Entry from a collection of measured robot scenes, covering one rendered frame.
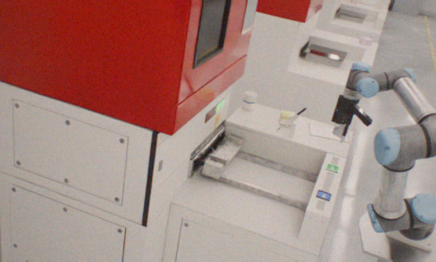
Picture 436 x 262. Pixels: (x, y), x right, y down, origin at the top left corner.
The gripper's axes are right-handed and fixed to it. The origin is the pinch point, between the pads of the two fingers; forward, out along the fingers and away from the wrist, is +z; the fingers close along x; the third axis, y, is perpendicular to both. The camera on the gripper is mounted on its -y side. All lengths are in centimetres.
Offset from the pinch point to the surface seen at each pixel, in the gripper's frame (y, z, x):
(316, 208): 1.9, 15.0, 36.1
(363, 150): -21, 111, -249
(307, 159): 13.6, 21.2, -15.0
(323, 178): 3.1, 14.7, 11.5
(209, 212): 42, 29, 44
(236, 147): 48, 23, -6
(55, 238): 99, 51, 66
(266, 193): 24.5, 26.4, 19.0
